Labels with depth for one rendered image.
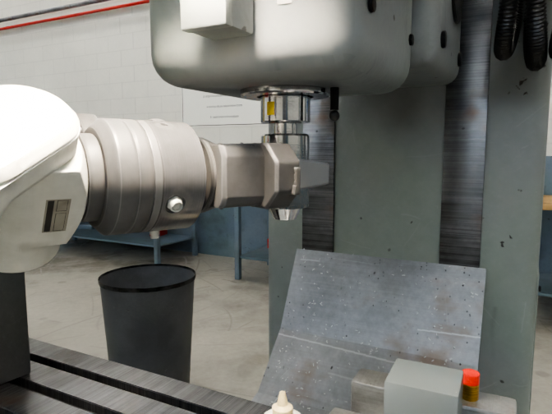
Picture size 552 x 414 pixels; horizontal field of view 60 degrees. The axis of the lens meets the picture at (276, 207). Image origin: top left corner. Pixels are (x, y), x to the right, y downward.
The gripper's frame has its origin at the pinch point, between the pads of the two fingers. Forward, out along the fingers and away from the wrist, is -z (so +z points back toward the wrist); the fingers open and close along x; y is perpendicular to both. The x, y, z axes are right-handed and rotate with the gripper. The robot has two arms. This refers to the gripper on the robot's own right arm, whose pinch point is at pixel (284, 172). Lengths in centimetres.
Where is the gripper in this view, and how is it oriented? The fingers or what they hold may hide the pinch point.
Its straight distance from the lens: 46.6
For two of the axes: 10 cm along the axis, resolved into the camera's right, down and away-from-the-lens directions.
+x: -6.0, -1.0, 7.9
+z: -8.0, 0.6, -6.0
